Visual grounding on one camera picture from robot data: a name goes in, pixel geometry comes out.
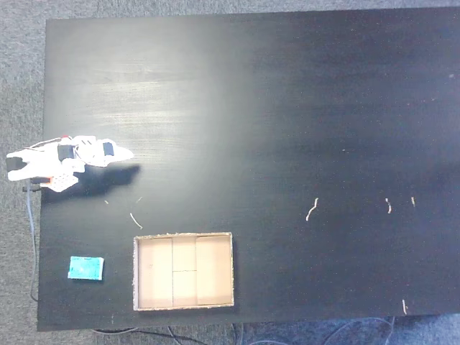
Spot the green block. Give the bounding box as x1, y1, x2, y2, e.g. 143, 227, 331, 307
67, 255, 106, 282

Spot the thin arm power cable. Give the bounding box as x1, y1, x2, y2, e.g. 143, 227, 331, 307
22, 183, 41, 303

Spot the curved pale debris strand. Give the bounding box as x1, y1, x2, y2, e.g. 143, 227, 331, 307
305, 198, 320, 222

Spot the black floor cable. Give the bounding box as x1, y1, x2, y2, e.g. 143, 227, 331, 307
89, 325, 206, 345

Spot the open cardboard box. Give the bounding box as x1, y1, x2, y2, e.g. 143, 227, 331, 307
132, 231, 235, 312

